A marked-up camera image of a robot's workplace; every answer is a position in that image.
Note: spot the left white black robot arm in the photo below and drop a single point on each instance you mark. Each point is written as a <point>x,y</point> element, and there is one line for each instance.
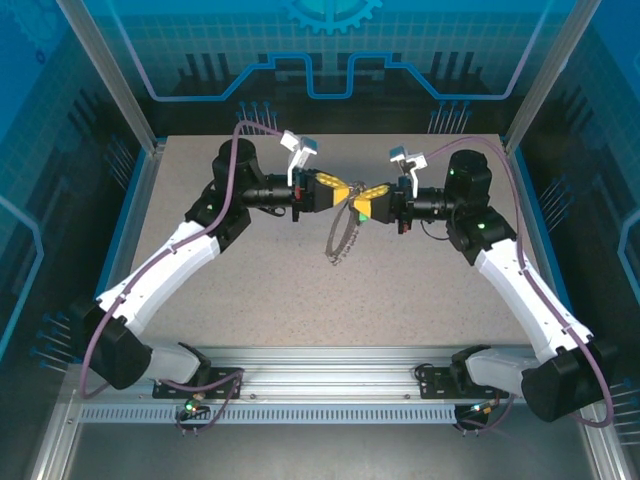
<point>170,270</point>

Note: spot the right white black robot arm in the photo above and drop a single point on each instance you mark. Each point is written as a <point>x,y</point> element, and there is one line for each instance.
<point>525,290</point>

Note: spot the small electronics board with LED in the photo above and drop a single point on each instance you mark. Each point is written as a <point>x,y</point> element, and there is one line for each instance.
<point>190,407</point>
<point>477,409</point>

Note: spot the aluminium table side rail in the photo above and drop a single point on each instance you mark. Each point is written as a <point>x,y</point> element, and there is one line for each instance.
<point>535,240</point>
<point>132,235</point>

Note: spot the aluminium frame post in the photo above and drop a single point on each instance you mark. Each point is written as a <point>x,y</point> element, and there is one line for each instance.
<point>110,80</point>
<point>550,80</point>

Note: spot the aluminium mounting rail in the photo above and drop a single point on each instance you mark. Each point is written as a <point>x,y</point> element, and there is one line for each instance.
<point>325,370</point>

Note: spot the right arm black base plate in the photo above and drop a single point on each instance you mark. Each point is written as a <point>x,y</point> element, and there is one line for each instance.
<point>432,382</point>

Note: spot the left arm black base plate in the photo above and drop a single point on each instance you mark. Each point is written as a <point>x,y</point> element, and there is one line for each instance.
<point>227,380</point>

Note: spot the aluminium frame beam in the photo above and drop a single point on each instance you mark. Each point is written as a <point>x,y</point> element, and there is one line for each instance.
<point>55,445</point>
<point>602,450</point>

